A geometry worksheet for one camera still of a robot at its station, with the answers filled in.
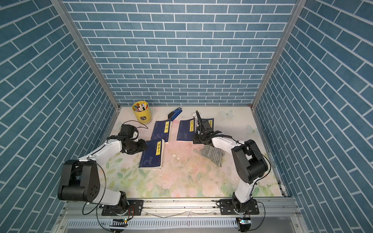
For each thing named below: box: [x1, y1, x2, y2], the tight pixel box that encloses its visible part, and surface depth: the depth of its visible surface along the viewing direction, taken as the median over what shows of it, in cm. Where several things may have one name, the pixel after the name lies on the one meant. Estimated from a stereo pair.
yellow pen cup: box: [131, 100, 153, 125], surface depth 104 cm
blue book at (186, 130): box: [176, 118, 195, 143], surface depth 107 cm
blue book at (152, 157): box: [138, 138, 165, 169], surface depth 90 cm
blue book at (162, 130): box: [150, 120, 173, 143], surface depth 106 cm
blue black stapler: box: [167, 106, 183, 122], surface depth 114 cm
